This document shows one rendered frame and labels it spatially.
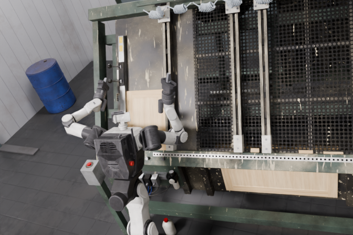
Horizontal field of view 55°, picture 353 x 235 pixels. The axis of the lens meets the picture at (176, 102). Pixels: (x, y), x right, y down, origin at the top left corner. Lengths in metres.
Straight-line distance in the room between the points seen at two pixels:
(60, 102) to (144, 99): 3.03
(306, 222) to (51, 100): 4.09
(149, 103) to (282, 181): 1.25
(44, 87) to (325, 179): 4.15
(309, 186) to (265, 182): 0.34
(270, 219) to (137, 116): 1.37
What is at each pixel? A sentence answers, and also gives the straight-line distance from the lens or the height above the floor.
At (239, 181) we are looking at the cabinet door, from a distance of 3.03.
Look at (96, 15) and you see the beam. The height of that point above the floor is 1.84.
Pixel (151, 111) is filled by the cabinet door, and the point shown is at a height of 1.14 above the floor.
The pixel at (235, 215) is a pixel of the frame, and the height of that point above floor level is 0.18.
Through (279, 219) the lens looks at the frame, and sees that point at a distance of 3.02.
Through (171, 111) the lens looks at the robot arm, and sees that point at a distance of 2.23.
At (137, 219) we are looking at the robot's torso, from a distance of 2.56.
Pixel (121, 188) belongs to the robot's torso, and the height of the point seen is 1.08.
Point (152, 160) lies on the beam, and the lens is 2.75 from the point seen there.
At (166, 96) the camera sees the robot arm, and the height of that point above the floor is 1.50.
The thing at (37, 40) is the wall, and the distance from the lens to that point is 6.16.
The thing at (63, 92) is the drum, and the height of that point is 0.30.
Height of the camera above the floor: 2.66
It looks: 33 degrees down
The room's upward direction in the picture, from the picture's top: 18 degrees counter-clockwise
